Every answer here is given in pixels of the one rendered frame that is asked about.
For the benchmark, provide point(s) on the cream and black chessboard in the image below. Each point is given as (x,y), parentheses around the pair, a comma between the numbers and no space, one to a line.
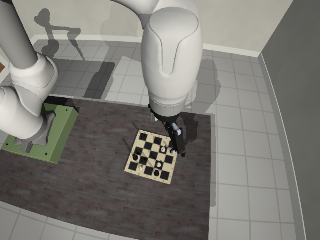
(150,150)

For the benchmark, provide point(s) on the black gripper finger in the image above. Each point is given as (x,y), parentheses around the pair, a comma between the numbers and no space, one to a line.
(153,118)
(177,138)

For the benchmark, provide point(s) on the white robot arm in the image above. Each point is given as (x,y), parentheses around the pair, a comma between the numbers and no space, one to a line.
(171,54)

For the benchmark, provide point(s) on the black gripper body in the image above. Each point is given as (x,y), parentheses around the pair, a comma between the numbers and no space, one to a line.
(168,120)

